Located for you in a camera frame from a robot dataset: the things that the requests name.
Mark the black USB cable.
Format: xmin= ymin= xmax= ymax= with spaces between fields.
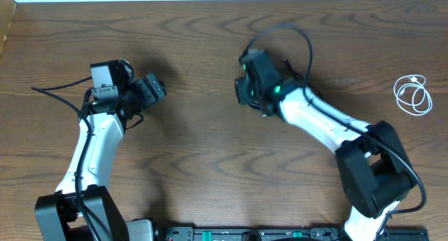
xmin=248 ymin=58 xmax=325 ymax=118

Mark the white USB cable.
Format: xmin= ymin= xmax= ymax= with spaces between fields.
xmin=393 ymin=74 xmax=434 ymax=117

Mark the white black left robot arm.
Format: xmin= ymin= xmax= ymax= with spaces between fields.
xmin=34 ymin=59 xmax=167 ymax=240

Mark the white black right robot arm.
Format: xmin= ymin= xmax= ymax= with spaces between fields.
xmin=235 ymin=49 xmax=418 ymax=240

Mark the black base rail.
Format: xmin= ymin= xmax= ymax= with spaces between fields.
xmin=153 ymin=226 xmax=430 ymax=241

